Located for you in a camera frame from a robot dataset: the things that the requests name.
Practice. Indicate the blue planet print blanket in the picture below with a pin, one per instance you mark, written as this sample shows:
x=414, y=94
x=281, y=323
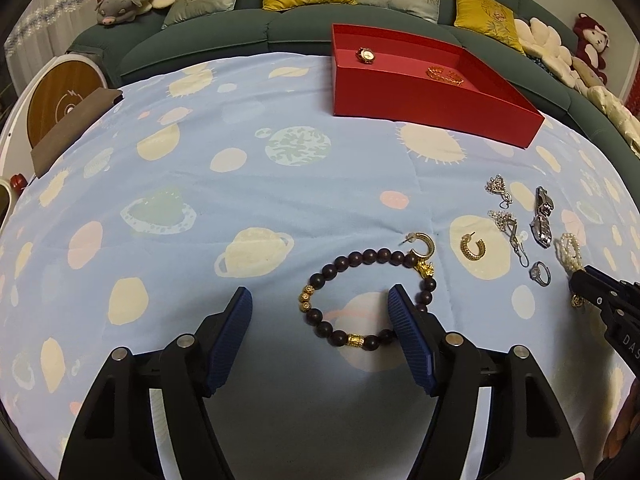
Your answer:
x=300, y=200

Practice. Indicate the gold hoop earring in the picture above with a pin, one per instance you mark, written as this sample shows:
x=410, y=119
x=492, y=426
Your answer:
x=427, y=246
x=467, y=252

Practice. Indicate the white flower cushion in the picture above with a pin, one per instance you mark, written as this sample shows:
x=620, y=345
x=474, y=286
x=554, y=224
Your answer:
x=542, y=40

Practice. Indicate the gold wrist watch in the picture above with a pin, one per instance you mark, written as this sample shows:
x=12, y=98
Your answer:
x=366, y=55

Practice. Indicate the small red object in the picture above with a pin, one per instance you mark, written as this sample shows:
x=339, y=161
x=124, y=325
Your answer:
x=19, y=181

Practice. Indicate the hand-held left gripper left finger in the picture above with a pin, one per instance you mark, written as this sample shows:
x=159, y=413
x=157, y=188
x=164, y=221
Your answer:
x=232, y=340

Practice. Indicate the person's right hand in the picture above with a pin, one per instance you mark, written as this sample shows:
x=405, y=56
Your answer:
x=620, y=435

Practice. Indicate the red monkey plush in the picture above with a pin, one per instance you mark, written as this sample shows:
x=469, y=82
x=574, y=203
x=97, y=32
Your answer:
x=592, y=40

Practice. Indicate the silver drop earring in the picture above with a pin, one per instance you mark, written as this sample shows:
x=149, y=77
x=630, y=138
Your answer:
x=497, y=185
x=502, y=220

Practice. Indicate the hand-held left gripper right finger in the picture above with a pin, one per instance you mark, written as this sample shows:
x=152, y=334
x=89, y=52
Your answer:
x=407, y=340

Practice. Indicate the white sheer curtain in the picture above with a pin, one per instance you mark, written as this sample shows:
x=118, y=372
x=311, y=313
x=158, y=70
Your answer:
x=45, y=15

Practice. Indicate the red jewelry box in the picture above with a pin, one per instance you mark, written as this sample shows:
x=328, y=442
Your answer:
x=425, y=105

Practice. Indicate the cream puffy quilt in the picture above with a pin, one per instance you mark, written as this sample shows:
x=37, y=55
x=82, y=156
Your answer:
x=615, y=110

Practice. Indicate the dark green sofa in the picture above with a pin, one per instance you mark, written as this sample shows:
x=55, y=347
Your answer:
x=300, y=35

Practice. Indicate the beige small cushion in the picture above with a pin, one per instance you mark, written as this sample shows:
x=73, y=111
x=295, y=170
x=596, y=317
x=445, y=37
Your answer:
x=587, y=72

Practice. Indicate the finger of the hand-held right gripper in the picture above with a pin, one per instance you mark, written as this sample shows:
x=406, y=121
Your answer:
x=590, y=287
x=612, y=280

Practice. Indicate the silver wrist watch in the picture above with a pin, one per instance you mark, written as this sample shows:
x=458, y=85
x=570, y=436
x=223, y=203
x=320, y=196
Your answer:
x=540, y=227

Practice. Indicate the round white wooden-face appliance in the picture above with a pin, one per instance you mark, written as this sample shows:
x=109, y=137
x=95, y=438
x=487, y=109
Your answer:
x=55, y=100

